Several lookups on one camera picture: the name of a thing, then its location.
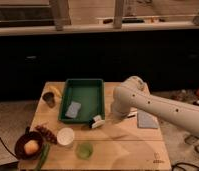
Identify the white dish brush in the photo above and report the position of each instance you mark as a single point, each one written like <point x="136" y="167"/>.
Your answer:
<point x="97" y="121"/>

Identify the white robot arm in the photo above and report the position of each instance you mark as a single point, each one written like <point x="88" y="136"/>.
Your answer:
<point x="133" y="93"/>

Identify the green plastic tray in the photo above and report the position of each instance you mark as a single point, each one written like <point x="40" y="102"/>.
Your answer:
<point x="89" y="93"/>

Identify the yellow banana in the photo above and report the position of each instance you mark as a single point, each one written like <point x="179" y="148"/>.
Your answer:
<point x="55" y="91"/>

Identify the dark small cup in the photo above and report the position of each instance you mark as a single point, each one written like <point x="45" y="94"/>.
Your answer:
<point x="48" y="97"/>

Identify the grey cloth pad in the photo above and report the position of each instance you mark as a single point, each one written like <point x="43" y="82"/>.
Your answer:
<point x="145" y="121"/>

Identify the white cup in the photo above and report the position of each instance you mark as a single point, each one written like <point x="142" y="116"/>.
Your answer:
<point x="65" y="137"/>

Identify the green cup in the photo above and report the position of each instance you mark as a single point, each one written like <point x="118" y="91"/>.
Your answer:
<point x="84" y="150"/>

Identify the brown pine cone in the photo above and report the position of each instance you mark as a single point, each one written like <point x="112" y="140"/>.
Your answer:
<point x="46" y="133"/>

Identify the green vegetable stalk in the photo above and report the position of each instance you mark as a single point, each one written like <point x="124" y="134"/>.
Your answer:
<point x="43" y="157"/>

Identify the yellow fruit in bowl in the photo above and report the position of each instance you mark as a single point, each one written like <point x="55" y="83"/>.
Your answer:
<point x="31" y="147"/>

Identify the dark brown bowl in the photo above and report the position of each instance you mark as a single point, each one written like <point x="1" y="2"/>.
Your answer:
<point x="27" y="136"/>

